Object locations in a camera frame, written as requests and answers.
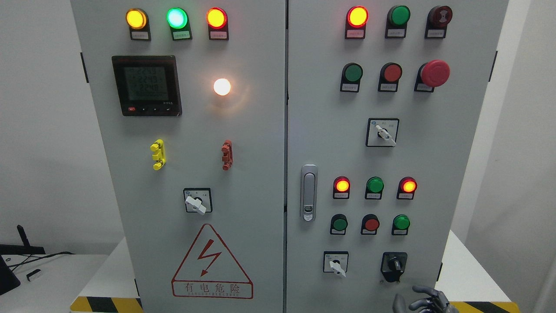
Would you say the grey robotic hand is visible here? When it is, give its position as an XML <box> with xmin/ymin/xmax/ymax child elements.
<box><xmin>392</xmin><ymin>285</ymin><xmax>459</xmax><ymax>313</ymax></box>

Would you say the black rotary knob switch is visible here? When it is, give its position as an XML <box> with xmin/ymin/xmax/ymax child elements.
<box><xmin>381</xmin><ymin>252</ymin><xmax>407</xmax><ymax>283</ymax></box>

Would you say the green indicator light lower right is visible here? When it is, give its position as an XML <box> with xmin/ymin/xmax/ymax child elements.
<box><xmin>391</xmin><ymin>214</ymin><xmax>410</xmax><ymax>236</ymax></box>

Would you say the red push button lower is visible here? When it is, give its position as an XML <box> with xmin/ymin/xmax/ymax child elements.
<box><xmin>360</xmin><ymin>214</ymin><xmax>381</xmax><ymax>235</ymax></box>

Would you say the red push button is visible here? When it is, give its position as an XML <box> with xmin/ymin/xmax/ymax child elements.
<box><xmin>377</xmin><ymin>62</ymin><xmax>403</xmax><ymax>92</ymax></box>
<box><xmin>360</xmin><ymin>214</ymin><xmax>381</xmax><ymax>235</ymax></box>

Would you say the red indicator light middle right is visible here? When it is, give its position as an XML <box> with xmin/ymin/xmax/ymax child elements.
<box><xmin>397</xmin><ymin>176</ymin><xmax>417</xmax><ymax>200</ymax></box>

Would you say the green push button lower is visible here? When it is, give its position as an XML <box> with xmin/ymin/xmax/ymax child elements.
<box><xmin>330</xmin><ymin>213</ymin><xmax>349</xmax><ymax>235</ymax></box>

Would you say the green push button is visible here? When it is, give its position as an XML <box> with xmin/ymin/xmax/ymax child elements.
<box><xmin>340</xmin><ymin>62</ymin><xmax>363</xmax><ymax>93</ymax></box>
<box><xmin>330</xmin><ymin>213</ymin><xmax>349</xmax><ymax>235</ymax></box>

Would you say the green indicator light middle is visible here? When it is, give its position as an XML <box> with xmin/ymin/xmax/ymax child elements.
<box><xmin>364</xmin><ymin>176</ymin><xmax>384</xmax><ymax>200</ymax></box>

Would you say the red indicator light middle left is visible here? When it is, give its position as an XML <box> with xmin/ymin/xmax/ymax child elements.
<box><xmin>332</xmin><ymin>176</ymin><xmax>350</xmax><ymax>199</ymax></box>

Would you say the grey electrical control cabinet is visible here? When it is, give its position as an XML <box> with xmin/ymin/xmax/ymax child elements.
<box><xmin>71</xmin><ymin>0</ymin><xmax>508</xmax><ymax>313</ymax></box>

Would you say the red emergency stop button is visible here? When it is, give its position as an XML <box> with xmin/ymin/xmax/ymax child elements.
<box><xmin>414</xmin><ymin>59</ymin><xmax>451</xmax><ymax>93</ymax></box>

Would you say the red high voltage warning sticker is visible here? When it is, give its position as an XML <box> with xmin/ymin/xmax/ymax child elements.
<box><xmin>172</xmin><ymin>223</ymin><xmax>254</xmax><ymax>299</ymax></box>

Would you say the red push button upper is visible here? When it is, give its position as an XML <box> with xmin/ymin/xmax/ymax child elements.
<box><xmin>377</xmin><ymin>62</ymin><xmax>403</xmax><ymax>92</ymax></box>

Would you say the green push button upper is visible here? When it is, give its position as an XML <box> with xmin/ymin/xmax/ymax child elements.
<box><xmin>340</xmin><ymin>62</ymin><xmax>363</xmax><ymax>93</ymax></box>

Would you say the red terminal connector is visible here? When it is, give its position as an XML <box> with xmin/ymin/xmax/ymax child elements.
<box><xmin>221</xmin><ymin>140</ymin><xmax>234</xmax><ymax>171</ymax></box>

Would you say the dark red buzzer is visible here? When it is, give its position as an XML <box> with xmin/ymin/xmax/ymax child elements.
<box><xmin>424</xmin><ymin>5</ymin><xmax>453</xmax><ymax>39</ymax></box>

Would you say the green indicator light top right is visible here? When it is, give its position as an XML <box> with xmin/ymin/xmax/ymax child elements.
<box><xmin>384</xmin><ymin>5</ymin><xmax>410</xmax><ymax>38</ymax></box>

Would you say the red indicator light top right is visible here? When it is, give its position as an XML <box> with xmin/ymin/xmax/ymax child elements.
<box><xmin>345</xmin><ymin>5</ymin><xmax>369</xmax><ymax>40</ymax></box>

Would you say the white lit indicator lamp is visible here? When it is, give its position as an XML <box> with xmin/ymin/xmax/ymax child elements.
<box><xmin>213</xmin><ymin>78</ymin><xmax>231</xmax><ymax>97</ymax></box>

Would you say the yellow terminal connector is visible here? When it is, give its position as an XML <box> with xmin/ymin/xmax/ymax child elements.
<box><xmin>150</xmin><ymin>139</ymin><xmax>166</xmax><ymax>170</ymax></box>

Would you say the red indicator light left door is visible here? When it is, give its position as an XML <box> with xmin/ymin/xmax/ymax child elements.
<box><xmin>206</xmin><ymin>7</ymin><xmax>229</xmax><ymax>41</ymax></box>

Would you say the black digital power meter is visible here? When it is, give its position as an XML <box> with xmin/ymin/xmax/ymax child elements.
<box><xmin>112</xmin><ymin>55</ymin><xmax>182</xmax><ymax>117</ymax></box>

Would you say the green lit indicator light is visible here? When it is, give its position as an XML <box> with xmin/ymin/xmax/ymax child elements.
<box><xmin>165</xmin><ymin>7</ymin><xmax>192</xmax><ymax>41</ymax></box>

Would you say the small black white adapter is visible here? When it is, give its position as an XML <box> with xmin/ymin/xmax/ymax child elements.
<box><xmin>26</xmin><ymin>269</ymin><xmax>42</xmax><ymax>282</ymax></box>

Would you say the yellow indicator light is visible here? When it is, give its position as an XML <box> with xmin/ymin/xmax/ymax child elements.
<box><xmin>126</xmin><ymin>8</ymin><xmax>151</xmax><ymax>41</ymax></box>

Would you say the black object at left edge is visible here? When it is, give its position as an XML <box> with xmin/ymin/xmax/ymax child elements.
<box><xmin>0</xmin><ymin>256</ymin><xmax>21</xmax><ymax>295</ymax></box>

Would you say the black device with antenna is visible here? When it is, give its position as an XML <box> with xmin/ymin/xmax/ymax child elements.
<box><xmin>0</xmin><ymin>225</ymin><xmax>46</xmax><ymax>254</ymax></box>

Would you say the lower white selector switch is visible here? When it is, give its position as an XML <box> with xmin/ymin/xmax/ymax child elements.
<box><xmin>322</xmin><ymin>251</ymin><xmax>349</xmax><ymax>277</ymax></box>

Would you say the upper right selector switch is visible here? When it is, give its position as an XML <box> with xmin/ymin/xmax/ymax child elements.
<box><xmin>365</xmin><ymin>118</ymin><xmax>400</xmax><ymax>147</ymax></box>

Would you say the silver door latch handle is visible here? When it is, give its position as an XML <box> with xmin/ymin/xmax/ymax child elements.
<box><xmin>300</xmin><ymin>164</ymin><xmax>318</xmax><ymax>222</ymax></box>

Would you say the left door selector switch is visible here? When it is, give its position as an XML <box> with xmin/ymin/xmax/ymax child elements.
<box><xmin>183</xmin><ymin>187</ymin><xmax>213</xmax><ymax>215</ymax></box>

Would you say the black cable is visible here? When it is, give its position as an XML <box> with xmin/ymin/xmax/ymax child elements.
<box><xmin>5</xmin><ymin>251</ymin><xmax>75</xmax><ymax>272</ymax></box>

